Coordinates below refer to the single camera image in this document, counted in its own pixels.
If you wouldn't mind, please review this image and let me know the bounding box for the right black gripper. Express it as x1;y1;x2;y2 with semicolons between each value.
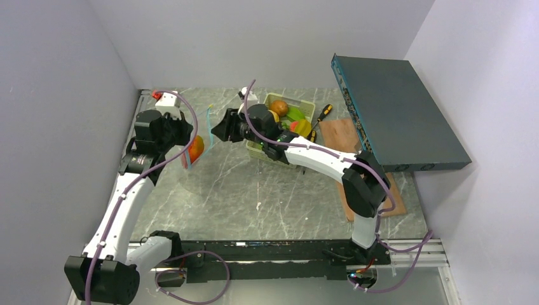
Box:
211;108;266;146

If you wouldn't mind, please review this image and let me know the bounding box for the clear zip top bag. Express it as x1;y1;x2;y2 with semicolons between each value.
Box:
181;104;215;170

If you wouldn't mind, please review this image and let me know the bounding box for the red orange mango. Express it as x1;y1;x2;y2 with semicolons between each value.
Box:
182;135;205;168

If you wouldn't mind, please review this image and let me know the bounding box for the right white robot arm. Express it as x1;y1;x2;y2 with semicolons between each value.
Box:
211;104;390;264

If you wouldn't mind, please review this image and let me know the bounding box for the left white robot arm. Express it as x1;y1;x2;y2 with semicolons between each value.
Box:
64;109;197;304

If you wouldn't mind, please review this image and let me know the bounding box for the pale green plastic basket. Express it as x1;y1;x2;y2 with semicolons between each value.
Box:
245;93;316;168

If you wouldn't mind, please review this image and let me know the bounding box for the yellow lemon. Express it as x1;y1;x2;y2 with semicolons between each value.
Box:
270;110;280;123

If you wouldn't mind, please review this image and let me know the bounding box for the brown kiwi fruit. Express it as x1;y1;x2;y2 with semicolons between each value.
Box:
269;100;289;118

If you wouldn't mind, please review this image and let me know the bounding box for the yellow green starfruit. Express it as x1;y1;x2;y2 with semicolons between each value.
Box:
290;119;312;138

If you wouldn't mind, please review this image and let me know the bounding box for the orange black screwdriver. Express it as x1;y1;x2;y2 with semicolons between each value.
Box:
311;104;333;130

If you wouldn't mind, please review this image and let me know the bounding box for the brown wooden board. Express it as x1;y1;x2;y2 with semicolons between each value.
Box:
318;119;407;217

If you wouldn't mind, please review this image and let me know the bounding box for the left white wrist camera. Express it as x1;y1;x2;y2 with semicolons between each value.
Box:
152;91;181;119

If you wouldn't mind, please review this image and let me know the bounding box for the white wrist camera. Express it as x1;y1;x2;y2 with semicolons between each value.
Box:
152;91;181;119
238;87;259;111

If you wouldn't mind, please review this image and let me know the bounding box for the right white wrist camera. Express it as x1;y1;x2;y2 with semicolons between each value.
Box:
238;87;259;111

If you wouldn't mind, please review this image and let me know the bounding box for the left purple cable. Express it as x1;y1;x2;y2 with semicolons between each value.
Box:
84;90;230;305

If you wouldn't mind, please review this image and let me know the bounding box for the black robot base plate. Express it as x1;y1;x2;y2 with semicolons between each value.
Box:
158;239;392;283

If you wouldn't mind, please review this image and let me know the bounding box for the dark blue network switch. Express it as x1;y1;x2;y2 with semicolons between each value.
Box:
331;55;472;172

